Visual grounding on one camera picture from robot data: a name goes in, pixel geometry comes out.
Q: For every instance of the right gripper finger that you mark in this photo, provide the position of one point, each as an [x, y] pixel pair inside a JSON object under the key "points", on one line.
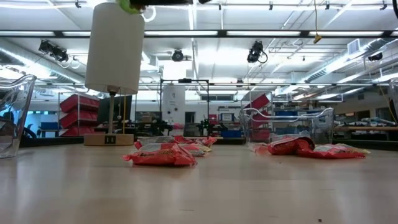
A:
{"points": [[164, 2]]}

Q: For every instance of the green candy clear wrapper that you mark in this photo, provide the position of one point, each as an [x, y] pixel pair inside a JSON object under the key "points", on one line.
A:
{"points": [[127, 7]]}

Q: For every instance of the red white candy pack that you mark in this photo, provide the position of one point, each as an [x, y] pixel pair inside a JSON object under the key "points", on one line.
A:
{"points": [[138, 144]]}

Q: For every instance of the orange Reese's candy pack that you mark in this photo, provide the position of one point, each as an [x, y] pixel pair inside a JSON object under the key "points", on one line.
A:
{"points": [[161, 157]]}

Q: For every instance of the black background robot arm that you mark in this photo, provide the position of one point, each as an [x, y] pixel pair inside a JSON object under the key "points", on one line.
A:
{"points": [[157, 127], [206, 124]]}

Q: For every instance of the orange white candy pack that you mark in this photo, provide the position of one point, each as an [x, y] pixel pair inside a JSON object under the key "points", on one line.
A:
{"points": [[155, 140]]}

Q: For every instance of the pale pink candy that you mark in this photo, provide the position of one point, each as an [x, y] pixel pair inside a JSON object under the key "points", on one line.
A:
{"points": [[258, 147]]}

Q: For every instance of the black round ceiling device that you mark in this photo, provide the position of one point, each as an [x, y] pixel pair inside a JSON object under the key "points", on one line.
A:
{"points": [[178, 55]]}

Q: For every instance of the white cylinder lamp wooden base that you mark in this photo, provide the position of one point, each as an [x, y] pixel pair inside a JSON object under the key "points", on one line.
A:
{"points": [[115, 56]]}

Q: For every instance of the white cylinder column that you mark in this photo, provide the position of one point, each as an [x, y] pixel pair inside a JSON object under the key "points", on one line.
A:
{"points": [[173, 104]]}

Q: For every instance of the tilted red storage bin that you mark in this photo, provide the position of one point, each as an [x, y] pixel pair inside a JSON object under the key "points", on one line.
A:
{"points": [[258, 102]]}

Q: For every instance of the black monitor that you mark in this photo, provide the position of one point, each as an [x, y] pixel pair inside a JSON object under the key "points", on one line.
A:
{"points": [[122, 109]]}

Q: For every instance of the black ceiling spotlights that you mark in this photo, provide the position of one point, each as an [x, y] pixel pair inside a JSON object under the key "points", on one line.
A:
{"points": [[54, 51]]}

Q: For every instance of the blue storage bin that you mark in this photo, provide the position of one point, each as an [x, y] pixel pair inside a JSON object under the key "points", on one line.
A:
{"points": [[231, 133]]}

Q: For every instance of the white ceiling vent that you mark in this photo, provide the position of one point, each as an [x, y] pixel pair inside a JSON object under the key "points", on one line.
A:
{"points": [[354, 46]]}

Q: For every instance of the clear plastic bin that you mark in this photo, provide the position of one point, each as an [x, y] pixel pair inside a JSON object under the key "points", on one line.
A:
{"points": [[323, 124], [15, 118]]}

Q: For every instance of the blue background bench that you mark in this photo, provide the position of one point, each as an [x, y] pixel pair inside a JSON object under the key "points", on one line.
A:
{"points": [[48, 127]]}

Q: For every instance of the wooden background table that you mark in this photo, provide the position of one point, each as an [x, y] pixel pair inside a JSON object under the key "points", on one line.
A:
{"points": [[367, 128]]}

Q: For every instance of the black overhead frame beam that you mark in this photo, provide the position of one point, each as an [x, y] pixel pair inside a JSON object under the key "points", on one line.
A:
{"points": [[199, 33]]}

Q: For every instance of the black overhead camera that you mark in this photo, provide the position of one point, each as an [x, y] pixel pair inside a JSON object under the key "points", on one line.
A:
{"points": [[255, 51]]}

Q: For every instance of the black metal background frame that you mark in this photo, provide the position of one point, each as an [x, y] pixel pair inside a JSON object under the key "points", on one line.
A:
{"points": [[185, 81]]}

